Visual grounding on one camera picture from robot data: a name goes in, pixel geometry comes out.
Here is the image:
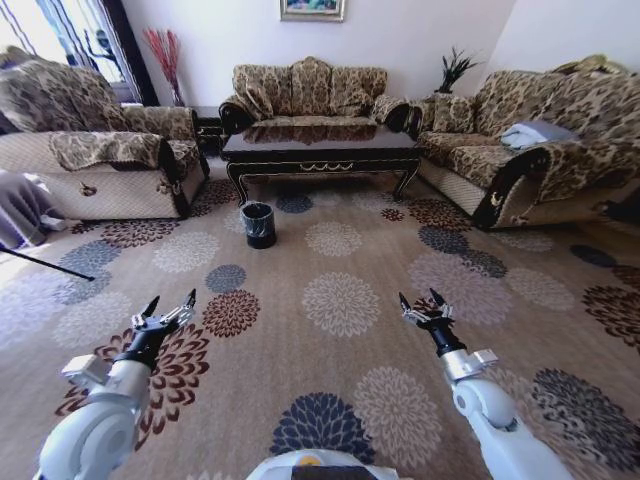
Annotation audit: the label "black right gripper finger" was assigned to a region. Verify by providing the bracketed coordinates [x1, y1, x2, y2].
[397, 291, 432, 326]
[428, 286, 454, 321]

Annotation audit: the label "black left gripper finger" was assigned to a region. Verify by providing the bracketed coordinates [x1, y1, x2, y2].
[131, 294, 161, 330]
[160, 287, 197, 327]

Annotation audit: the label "black trash bin with liner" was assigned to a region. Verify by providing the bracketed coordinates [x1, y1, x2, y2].
[240, 201, 277, 249]

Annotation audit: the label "floral patterned carpet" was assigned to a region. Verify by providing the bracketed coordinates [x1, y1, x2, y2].
[0, 174, 640, 480]

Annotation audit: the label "thin black rod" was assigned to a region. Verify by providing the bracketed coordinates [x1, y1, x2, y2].
[0, 247, 96, 282]

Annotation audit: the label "grey striped fabric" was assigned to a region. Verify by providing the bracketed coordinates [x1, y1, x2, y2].
[0, 168, 67, 249]

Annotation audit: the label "floral sofa with quilted base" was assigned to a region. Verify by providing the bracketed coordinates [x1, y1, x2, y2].
[0, 45, 211, 221]

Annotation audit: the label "white robot front shell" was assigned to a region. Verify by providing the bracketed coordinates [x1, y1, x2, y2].
[245, 447, 407, 480]

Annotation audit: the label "dark wooden side table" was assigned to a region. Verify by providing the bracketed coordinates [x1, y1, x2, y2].
[191, 104, 224, 158]

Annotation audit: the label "dark glossy coffee table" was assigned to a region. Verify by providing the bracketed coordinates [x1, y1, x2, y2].
[219, 123, 422, 207]

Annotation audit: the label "floral sofa with gold trim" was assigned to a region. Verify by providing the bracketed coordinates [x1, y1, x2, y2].
[408, 53, 640, 230]

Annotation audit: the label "floral throw cushion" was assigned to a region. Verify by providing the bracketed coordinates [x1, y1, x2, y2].
[431, 93, 476, 134]

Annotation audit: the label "folded pale blue cloth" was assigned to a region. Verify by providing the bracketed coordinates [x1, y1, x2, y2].
[499, 119, 581, 150]

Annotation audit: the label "floral three-seat sofa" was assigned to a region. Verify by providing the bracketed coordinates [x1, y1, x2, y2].
[218, 55, 412, 137]

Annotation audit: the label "green potted plant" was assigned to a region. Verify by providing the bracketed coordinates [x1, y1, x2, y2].
[433, 46, 484, 95]

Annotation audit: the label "red dried branches in vase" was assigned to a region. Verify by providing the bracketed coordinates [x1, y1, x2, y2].
[142, 28, 187, 108]

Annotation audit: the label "window curtain with bird print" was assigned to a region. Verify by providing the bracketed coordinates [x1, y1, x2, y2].
[0, 0, 126, 86]

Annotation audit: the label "framed wall painting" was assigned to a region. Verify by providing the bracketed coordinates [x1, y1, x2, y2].
[279, 0, 346, 23]

